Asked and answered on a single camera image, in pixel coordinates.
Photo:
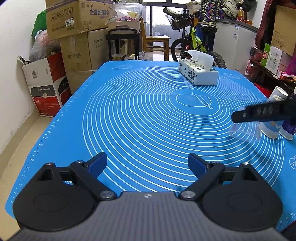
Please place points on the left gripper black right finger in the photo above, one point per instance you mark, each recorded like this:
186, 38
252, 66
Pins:
236, 198

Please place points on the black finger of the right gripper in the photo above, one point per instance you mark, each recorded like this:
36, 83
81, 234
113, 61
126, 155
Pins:
270, 111

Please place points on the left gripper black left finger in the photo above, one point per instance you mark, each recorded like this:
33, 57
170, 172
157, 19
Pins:
58, 198

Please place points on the clear plastic cup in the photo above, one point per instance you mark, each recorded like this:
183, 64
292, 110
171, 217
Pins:
245, 131

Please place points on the purple paper cup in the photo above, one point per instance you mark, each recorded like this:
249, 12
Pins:
288, 130

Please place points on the blue yellow paper cup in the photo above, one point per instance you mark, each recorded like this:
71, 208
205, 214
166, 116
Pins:
271, 129

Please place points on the green white carton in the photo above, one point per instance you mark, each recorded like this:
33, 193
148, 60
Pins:
271, 58

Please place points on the tall brown cardboard panel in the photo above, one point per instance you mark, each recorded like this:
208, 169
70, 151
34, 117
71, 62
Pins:
284, 30

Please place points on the white chest freezer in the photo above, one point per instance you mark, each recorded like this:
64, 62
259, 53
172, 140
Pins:
233, 41

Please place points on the white tissue box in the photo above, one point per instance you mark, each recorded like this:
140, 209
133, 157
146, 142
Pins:
197, 67

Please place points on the green black bicycle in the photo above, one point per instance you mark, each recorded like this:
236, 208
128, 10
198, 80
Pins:
191, 41

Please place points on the white red appliance box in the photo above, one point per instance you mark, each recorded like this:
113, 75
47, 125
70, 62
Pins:
47, 83

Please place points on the blue silicone baking mat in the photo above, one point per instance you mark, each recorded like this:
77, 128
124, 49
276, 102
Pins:
147, 117

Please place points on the patterned purple bag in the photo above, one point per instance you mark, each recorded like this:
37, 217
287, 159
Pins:
213, 10

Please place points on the lower brown cardboard box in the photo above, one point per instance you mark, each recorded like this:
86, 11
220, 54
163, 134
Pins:
83, 54

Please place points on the wooden chair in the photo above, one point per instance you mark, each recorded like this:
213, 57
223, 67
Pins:
146, 40

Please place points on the black metal stool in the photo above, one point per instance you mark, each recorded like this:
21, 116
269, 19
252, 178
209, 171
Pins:
118, 35

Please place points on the top open cardboard box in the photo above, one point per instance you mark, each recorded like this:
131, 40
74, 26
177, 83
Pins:
65, 18

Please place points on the plastic bag by wall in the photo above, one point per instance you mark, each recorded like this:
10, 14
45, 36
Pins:
43, 47

